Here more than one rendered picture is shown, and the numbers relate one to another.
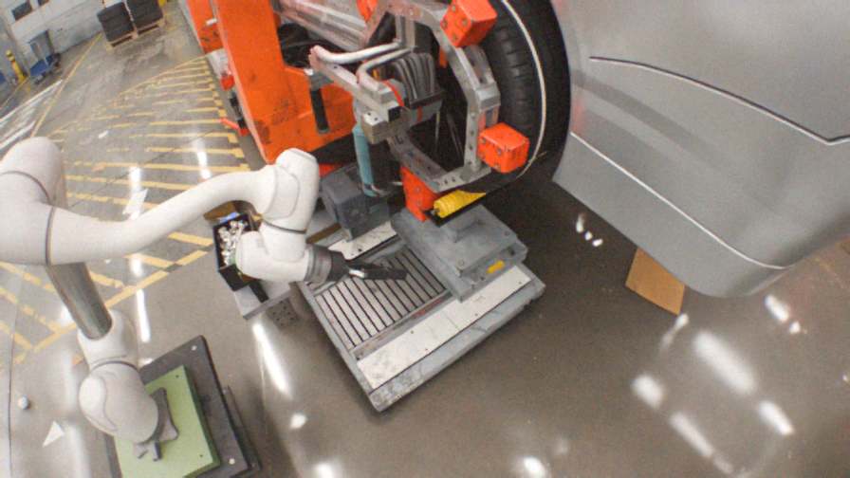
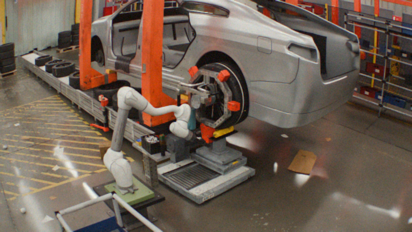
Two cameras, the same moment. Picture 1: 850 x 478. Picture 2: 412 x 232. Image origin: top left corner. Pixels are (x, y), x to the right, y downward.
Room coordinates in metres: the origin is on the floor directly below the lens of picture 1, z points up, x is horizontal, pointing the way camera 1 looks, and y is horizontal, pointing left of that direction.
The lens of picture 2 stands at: (-2.36, 0.60, 1.94)
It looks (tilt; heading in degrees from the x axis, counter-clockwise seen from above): 21 degrees down; 350
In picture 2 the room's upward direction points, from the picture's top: 1 degrees clockwise
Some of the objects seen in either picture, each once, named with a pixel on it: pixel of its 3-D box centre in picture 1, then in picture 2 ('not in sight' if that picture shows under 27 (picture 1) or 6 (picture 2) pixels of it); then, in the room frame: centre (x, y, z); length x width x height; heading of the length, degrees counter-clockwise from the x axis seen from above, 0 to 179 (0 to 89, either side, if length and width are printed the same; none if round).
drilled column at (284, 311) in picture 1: (267, 289); (150, 168); (0.72, 0.61, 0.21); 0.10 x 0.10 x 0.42; 35
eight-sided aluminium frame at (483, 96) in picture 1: (418, 96); (208, 98); (0.93, 0.00, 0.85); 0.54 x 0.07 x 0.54; 35
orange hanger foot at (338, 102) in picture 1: (350, 84); (176, 100); (1.36, 0.28, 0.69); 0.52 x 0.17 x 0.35; 125
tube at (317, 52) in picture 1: (355, 36); (192, 80); (0.94, 0.16, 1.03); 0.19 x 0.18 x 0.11; 125
